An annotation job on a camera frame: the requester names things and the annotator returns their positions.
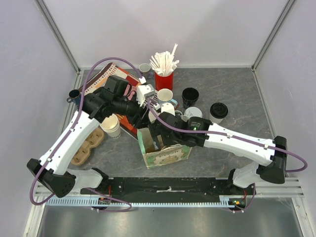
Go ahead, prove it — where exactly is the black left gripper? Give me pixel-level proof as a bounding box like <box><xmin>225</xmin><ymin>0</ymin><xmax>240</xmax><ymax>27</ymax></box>
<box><xmin>114</xmin><ymin>93</ymin><xmax>151</xmax><ymax>130</ymax></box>

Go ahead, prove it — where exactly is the green patterned paper bag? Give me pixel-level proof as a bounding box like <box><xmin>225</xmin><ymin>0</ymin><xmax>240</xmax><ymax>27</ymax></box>
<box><xmin>137</xmin><ymin>128</ymin><xmax>192</xmax><ymax>169</ymax></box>

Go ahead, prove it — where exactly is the stack of white paper cups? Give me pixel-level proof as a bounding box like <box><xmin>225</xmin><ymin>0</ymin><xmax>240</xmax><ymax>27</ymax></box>
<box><xmin>100</xmin><ymin>114</ymin><xmax>121</xmax><ymax>139</ymax></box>

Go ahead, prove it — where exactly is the white coffee cup lid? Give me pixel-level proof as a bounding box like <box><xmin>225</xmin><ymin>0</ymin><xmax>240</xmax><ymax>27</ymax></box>
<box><xmin>184</xmin><ymin>107</ymin><xmax>202</xmax><ymax>118</ymax></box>

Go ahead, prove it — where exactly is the stack of black cups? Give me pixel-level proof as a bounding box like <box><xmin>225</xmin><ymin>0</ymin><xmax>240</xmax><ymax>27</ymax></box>
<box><xmin>182</xmin><ymin>87</ymin><xmax>199</xmax><ymax>109</ymax></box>

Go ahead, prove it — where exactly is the black coffee cup lid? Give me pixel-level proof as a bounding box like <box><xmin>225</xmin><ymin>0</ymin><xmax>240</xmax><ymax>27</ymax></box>
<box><xmin>210</xmin><ymin>102</ymin><xmax>228</xmax><ymax>119</ymax></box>

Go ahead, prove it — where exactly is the cardboard cup carrier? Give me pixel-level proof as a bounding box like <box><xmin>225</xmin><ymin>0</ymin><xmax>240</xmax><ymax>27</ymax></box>
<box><xmin>71</xmin><ymin>127</ymin><xmax>105</xmax><ymax>166</ymax></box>
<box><xmin>142</xmin><ymin>129</ymin><xmax>165</xmax><ymax>153</ymax></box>

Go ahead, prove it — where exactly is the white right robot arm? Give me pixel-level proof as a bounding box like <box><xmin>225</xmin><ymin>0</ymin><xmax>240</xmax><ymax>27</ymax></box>
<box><xmin>149</xmin><ymin>112</ymin><xmax>287</xmax><ymax>195</ymax></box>

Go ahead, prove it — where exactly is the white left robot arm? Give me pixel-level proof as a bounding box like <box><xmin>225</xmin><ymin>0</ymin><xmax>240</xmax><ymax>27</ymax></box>
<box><xmin>27</xmin><ymin>76</ymin><xmax>155</xmax><ymax>198</ymax></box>

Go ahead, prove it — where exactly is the colourful patchwork placemat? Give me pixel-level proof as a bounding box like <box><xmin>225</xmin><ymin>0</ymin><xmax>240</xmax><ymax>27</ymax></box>
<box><xmin>82</xmin><ymin>63</ymin><xmax>146</xmax><ymax>139</ymax></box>

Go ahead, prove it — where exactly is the light blue ceramic mug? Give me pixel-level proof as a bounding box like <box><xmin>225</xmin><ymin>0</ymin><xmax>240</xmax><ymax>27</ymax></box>
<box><xmin>157</xmin><ymin>88</ymin><xmax>178</xmax><ymax>108</ymax></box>

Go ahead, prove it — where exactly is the red straw holder cup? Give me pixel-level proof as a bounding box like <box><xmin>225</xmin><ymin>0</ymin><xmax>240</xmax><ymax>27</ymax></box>
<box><xmin>155</xmin><ymin>73</ymin><xmax>174</xmax><ymax>91</ymax></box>

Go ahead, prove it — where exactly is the grey ceramic mug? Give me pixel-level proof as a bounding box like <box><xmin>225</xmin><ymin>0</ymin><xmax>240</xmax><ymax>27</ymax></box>
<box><xmin>139</xmin><ymin>63</ymin><xmax>154</xmax><ymax>79</ymax></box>

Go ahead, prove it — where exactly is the bundle of white straws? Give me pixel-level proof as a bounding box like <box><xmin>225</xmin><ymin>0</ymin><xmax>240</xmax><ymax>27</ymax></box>
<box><xmin>150</xmin><ymin>43</ymin><xmax>179</xmax><ymax>77</ymax></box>

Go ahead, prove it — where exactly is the dark blue ceramic mug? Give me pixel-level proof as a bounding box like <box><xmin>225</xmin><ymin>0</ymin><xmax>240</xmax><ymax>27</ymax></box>
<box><xmin>67</xmin><ymin>89</ymin><xmax>81</xmax><ymax>106</ymax></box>

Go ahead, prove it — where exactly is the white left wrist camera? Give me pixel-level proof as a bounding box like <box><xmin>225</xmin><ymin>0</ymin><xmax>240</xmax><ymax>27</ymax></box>
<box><xmin>136</xmin><ymin>84</ymin><xmax>155</xmax><ymax>107</ymax></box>

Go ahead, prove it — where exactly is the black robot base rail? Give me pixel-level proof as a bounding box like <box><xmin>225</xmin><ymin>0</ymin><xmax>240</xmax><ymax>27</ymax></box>
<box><xmin>95</xmin><ymin>177</ymin><xmax>254</xmax><ymax>196</ymax></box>

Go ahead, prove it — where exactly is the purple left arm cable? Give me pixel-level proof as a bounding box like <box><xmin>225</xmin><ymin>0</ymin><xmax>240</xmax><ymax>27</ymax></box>
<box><xmin>29</xmin><ymin>57</ymin><xmax>149</xmax><ymax>213</ymax></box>

